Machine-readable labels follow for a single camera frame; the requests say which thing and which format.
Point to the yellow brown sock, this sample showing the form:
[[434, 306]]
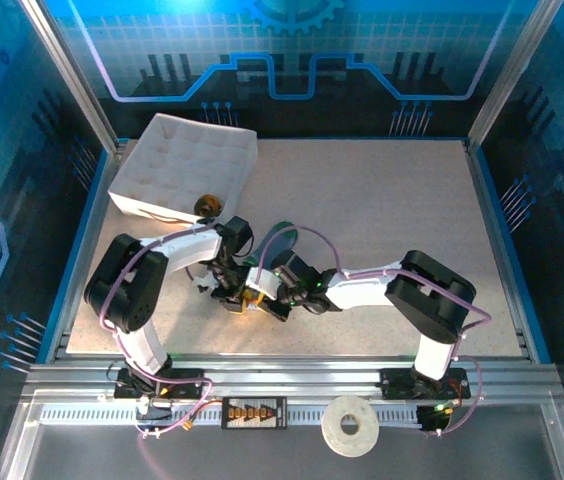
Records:
[[208, 206]]

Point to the white divided organizer box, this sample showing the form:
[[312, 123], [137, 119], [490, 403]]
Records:
[[182, 160]]

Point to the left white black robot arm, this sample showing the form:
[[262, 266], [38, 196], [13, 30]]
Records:
[[182, 250]]

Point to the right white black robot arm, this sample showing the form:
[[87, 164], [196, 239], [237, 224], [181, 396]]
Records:
[[362, 292]]

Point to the white tape roll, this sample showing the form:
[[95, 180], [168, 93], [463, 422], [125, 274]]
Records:
[[332, 430]]

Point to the black connector board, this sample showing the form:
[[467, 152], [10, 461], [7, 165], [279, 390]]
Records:
[[254, 412]]

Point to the small white black module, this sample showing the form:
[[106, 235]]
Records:
[[154, 412]]

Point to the black controller box green light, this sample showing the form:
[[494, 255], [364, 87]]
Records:
[[432, 417]]

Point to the aluminium mounting rail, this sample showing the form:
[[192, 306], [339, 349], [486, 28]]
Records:
[[287, 372]]

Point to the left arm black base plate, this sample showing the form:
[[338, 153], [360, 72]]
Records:
[[187, 375]]

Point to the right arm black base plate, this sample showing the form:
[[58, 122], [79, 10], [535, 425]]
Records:
[[397, 382]]

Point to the aluminium frame post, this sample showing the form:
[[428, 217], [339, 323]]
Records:
[[69, 75], [508, 75]]

